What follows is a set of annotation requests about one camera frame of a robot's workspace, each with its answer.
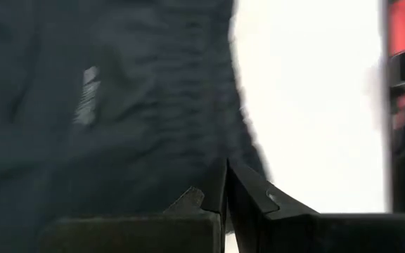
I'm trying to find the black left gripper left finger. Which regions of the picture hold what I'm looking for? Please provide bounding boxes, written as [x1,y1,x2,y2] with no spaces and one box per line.
[39,160,229,253]

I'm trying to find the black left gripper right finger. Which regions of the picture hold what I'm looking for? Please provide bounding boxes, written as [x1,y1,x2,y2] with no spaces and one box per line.
[227,160,405,253]

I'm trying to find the dark grey garment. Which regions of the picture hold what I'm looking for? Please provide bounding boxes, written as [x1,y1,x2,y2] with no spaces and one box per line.
[0,0,270,253]

